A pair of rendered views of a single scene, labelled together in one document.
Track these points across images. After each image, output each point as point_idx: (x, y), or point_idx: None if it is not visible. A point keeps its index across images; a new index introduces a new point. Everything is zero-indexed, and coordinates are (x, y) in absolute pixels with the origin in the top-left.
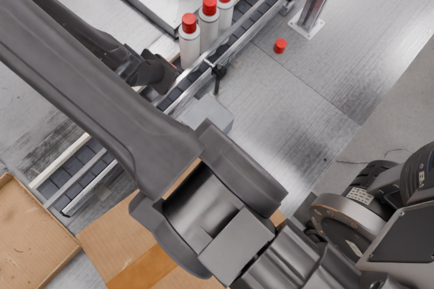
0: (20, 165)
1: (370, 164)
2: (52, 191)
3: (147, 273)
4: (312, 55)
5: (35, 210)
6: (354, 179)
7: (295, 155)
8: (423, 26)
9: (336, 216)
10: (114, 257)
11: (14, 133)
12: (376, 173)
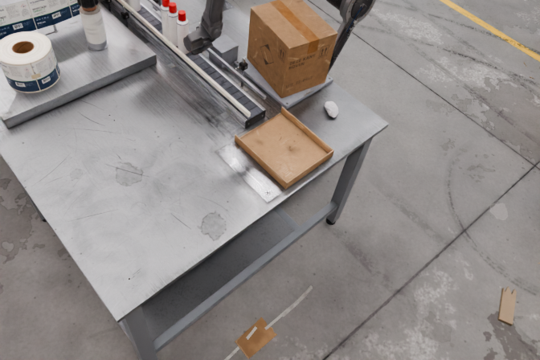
0: (228, 137)
1: None
2: (251, 112)
3: (306, 31)
4: (186, 13)
5: (258, 130)
6: None
7: (245, 30)
8: None
9: None
10: (300, 38)
11: (205, 140)
12: None
